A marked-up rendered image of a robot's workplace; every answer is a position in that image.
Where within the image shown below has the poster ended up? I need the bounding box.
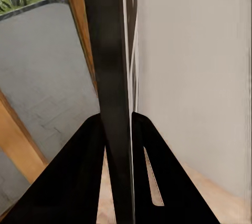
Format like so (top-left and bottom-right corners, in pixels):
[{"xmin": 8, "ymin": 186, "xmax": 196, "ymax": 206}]
[{"xmin": 85, "ymin": 0, "xmax": 139, "ymax": 224}]

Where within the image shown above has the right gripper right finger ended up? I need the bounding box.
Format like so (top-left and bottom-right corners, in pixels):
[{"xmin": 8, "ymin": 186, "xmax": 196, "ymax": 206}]
[{"xmin": 132, "ymin": 112, "xmax": 220, "ymax": 224}]

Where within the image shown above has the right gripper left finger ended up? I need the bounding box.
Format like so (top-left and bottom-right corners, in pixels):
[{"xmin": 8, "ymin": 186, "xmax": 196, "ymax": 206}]
[{"xmin": 0, "ymin": 112, "xmax": 106, "ymax": 224}]

